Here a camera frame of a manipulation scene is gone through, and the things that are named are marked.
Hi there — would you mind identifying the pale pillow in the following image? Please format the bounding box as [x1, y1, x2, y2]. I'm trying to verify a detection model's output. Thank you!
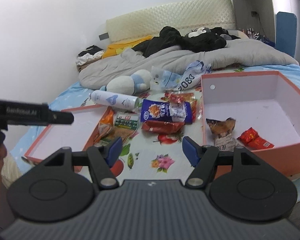
[227, 29, 249, 40]

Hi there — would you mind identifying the white spray bottle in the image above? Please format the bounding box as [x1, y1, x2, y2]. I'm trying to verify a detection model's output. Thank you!
[89, 89, 140, 110]

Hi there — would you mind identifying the white and blue plush toy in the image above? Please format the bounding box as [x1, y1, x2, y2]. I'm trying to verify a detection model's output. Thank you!
[99, 69, 152, 96]

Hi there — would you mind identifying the blue snack bag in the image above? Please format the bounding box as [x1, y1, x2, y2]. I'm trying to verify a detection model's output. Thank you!
[141, 98, 193, 125]

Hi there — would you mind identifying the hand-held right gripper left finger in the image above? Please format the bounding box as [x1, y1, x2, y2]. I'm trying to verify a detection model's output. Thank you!
[44, 137, 123, 190]

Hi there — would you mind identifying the pile of black and white clothes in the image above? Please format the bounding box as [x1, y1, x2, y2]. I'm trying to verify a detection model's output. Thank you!
[76, 45, 105, 65]

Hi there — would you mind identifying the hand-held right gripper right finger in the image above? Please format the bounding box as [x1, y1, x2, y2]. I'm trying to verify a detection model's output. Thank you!
[182, 136, 262, 189]

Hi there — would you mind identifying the black clothing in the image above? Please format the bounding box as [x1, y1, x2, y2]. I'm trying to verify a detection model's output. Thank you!
[132, 26, 227, 57]

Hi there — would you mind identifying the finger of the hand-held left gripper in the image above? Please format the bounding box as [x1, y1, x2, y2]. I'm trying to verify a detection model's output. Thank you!
[0, 99, 74, 131]

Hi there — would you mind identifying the grey duvet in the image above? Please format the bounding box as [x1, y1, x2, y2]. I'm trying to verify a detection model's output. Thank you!
[79, 39, 299, 90]

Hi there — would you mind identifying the black wall plug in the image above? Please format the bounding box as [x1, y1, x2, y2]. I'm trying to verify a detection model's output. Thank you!
[251, 10, 262, 30]

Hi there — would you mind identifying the white and blue plastic bag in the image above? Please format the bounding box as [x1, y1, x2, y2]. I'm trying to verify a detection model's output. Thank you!
[176, 60, 212, 92]

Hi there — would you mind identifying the orange-red snack packet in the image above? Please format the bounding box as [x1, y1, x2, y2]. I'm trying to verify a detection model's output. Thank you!
[169, 95, 186, 105]

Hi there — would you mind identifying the glossy red snack packet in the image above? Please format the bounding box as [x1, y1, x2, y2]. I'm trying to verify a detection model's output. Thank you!
[237, 127, 275, 150]

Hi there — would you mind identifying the blue padded chair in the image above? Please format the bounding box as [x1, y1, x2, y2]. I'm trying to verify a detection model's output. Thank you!
[276, 11, 297, 58]

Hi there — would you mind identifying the row of cosmetic bottles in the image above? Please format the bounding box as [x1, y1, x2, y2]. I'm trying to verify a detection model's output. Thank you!
[239, 26, 275, 46]

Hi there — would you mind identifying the yellow cloth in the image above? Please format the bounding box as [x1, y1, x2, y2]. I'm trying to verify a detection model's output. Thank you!
[102, 35, 153, 59]

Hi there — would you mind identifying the pink cardboard box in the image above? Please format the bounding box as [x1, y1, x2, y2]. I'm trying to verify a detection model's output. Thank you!
[201, 71, 300, 178]

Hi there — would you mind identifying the cream quilted headboard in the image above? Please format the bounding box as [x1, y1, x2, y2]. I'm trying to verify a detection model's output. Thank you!
[105, 0, 237, 42]

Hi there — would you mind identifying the beige cloth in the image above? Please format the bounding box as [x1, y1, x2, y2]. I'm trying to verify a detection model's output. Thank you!
[1, 155, 24, 188]

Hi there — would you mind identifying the clear bag with blue print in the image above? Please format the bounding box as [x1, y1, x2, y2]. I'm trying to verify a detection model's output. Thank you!
[151, 66, 183, 92]

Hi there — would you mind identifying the white cabinet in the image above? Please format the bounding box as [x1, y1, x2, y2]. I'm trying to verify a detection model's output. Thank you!
[229, 0, 290, 43]

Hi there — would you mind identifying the brown snack packet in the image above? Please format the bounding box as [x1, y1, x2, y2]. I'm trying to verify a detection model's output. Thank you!
[206, 117, 243, 152]

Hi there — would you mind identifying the clear orange snack packet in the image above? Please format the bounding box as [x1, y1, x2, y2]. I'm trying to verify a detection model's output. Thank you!
[164, 92, 198, 120]

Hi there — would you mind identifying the pink box lid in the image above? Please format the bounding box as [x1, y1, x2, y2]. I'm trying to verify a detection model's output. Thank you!
[24, 104, 114, 173]

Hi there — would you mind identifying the dark red snack packet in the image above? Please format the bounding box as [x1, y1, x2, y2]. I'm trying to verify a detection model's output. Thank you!
[141, 120, 185, 134]

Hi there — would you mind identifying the green label snack packet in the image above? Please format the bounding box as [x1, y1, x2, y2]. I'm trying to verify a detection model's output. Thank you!
[110, 112, 141, 143]

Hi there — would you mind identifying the black and white plush toy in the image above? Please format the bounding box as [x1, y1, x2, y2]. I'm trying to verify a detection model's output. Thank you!
[185, 27, 210, 38]

